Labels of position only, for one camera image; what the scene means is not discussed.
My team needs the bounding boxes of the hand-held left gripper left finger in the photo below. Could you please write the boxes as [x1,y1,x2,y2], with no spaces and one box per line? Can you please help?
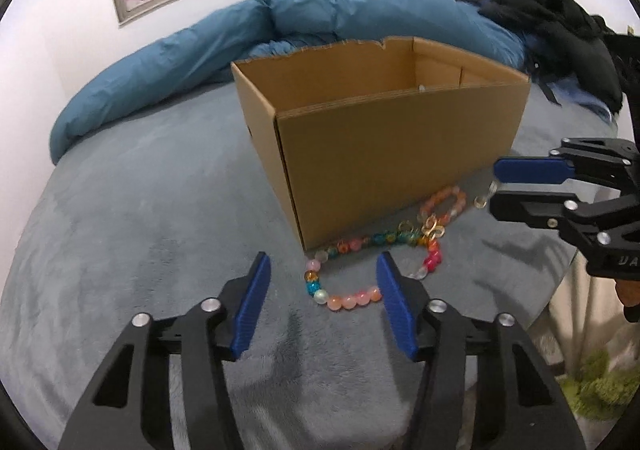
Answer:
[59,251,272,450]

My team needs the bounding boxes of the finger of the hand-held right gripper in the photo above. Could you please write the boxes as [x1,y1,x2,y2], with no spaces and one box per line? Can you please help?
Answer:
[487,189,640,255]
[492,136,640,191]

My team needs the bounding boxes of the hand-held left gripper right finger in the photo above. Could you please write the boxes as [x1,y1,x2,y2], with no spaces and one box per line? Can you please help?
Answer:
[375,251,587,450]

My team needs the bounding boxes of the multicolour bead bracelet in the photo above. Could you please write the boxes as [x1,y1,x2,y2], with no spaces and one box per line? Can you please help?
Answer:
[302,222,445,313]

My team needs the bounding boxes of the orange pink bead bracelet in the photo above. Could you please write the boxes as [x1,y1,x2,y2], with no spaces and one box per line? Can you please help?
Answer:
[417,186,468,225]

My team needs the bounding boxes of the gold hoop earrings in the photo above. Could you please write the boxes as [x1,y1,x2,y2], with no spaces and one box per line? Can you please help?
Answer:
[422,215,447,241]

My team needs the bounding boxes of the brown cardboard box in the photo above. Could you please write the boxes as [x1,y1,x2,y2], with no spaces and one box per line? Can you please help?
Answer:
[231,36,532,252]

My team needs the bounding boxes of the person's right hand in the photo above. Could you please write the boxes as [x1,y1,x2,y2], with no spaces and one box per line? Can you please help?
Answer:
[615,279,640,323]

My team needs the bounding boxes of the light blue towel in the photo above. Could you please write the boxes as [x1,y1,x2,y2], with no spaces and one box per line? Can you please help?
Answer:
[547,80,618,128]

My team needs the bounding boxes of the green shag rug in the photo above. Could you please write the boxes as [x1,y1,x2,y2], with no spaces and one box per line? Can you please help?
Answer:
[557,349,637,422]

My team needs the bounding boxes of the grey bed blanket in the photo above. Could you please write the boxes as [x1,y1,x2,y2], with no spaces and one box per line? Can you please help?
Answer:
[0,77,621,450]

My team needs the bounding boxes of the black clothing pile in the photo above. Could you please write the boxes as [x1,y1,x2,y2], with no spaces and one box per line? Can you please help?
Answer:
[480,0,627,117]

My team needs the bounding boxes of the blue duvet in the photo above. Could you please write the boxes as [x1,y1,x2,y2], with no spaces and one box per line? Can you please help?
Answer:
[49,0,531,165]

